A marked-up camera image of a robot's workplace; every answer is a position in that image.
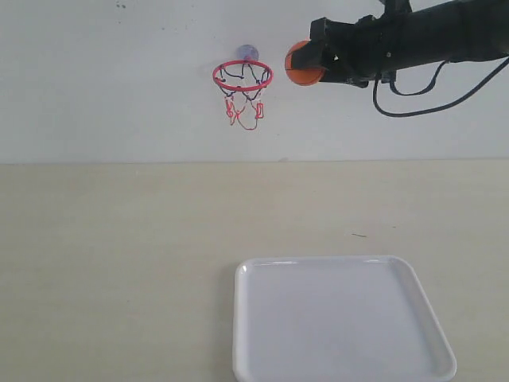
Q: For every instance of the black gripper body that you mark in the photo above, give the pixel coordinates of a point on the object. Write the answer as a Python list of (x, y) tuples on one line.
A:
[(357, 53)]

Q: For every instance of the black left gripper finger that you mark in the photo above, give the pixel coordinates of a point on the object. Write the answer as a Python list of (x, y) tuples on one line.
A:
[(310, 55)]

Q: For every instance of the small orange basketball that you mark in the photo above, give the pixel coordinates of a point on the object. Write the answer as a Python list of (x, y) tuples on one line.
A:
[(302, 77)]

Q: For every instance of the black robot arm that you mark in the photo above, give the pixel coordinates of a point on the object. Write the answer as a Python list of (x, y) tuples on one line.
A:
[(454, 31)]

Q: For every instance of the red mini basketball hoop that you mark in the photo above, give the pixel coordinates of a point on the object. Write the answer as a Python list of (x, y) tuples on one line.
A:
[(242, 83)]

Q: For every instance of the clear suction cup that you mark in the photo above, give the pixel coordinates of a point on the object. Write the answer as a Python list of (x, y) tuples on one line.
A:
[(247, 52)]

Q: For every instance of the white plastic tray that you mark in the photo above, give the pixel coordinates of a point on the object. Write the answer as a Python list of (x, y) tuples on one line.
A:
[(336, 318)]

